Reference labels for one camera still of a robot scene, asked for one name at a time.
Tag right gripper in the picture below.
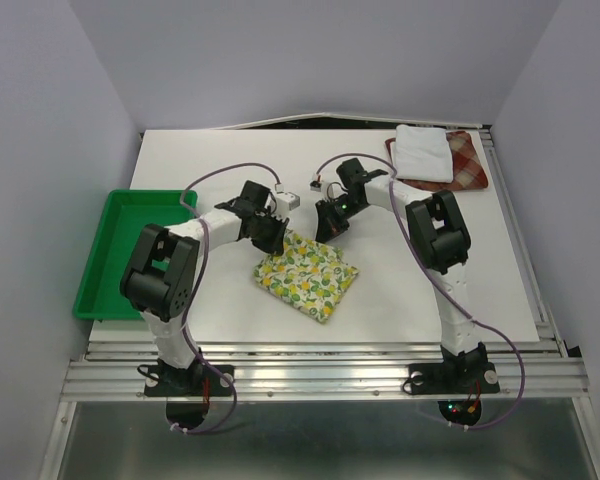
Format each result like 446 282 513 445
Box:
315 194 366 247

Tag yellow floral skirt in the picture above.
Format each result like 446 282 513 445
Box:
253 229 359 324

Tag white skirt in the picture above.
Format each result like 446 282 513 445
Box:
392 125 453 183

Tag red plaid skirt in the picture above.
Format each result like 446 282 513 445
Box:
385 129 489 192

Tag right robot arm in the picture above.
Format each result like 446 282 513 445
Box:
310 154 491 395

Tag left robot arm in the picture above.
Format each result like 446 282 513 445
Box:
120 181 300 397

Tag green plastic tray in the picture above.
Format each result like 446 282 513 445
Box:
73 189 192 321

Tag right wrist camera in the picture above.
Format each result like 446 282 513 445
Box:
309 175 339 201

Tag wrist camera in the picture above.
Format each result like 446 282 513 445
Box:
309 175 339 201
272 183 301 219

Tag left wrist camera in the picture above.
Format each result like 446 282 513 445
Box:
272 183 301 219

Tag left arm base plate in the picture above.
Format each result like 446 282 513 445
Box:
137 362 232 398

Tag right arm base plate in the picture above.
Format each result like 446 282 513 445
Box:
401 363 500 396

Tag aluminium rail frame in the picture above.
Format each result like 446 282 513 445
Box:
41 128 600 479

